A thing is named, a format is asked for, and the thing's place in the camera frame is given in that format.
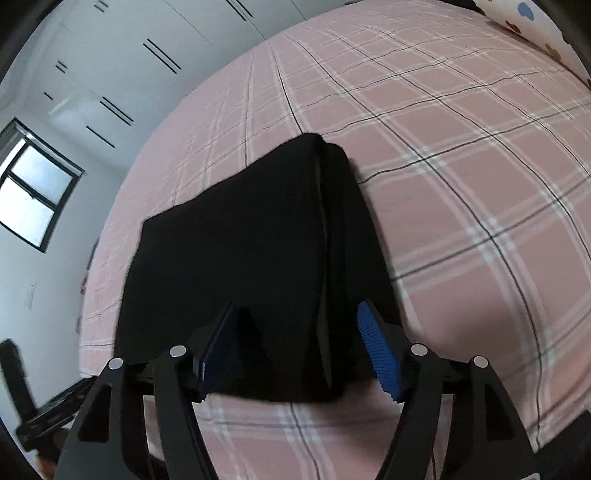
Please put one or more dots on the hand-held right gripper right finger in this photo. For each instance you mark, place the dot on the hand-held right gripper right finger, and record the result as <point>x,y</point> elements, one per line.
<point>378,350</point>

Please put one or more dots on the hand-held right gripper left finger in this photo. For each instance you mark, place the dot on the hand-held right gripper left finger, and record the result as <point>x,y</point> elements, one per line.
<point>217,341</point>

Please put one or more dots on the black framed window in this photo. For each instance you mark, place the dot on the black framed window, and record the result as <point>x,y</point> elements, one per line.
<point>32,184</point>

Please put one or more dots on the black pants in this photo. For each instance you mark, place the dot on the black pants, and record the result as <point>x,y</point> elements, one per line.
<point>258,240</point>

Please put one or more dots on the white wardrobe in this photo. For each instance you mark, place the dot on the white wardrobe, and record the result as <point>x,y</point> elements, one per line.
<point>194,27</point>

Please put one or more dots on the bed with pink plaid sheet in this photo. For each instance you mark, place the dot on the bed with pink plaid sheet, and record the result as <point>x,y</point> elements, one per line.
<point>461,184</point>

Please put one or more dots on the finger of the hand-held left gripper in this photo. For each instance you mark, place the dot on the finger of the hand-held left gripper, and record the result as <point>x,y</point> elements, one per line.
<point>16,374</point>

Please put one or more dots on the heart print rolled quilt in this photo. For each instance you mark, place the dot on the heart print rolled quilt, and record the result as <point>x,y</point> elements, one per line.
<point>531,23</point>

